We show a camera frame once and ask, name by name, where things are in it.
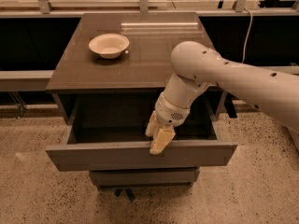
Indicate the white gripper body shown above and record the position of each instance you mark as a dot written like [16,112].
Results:
[169,112]

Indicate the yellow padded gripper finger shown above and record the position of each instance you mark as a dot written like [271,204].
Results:
[161,139]
[152,125]

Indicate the grey top drawer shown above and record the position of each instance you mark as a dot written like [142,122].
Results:
[106,132]

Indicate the grey drawer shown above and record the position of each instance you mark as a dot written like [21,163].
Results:
[106,132]
[145,177]

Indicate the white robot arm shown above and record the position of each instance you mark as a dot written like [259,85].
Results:
[196,67]

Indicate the grey bottom drawer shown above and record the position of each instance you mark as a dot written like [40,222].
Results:
[145,177]

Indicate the grey drawer cabinet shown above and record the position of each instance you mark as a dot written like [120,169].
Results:
[143,68]

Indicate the white bowl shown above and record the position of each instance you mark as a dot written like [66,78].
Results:
[109,46]

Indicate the metal railing frame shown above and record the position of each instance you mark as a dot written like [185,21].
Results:
[143,0]

